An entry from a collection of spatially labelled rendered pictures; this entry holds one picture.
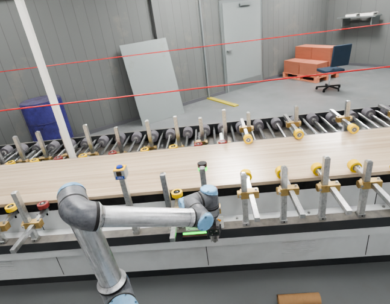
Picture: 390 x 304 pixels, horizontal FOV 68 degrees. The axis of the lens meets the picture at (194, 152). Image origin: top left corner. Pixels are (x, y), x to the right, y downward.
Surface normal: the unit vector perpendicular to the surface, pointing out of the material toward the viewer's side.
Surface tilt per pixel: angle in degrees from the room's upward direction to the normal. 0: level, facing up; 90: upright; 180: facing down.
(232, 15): 90
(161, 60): 77
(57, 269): 90
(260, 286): 0
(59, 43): 90
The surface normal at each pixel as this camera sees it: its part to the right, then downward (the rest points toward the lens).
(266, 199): -0.03, 0.44
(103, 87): 0.54, 0.31
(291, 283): -0.12, -0.89
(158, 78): 0.50, 0.10
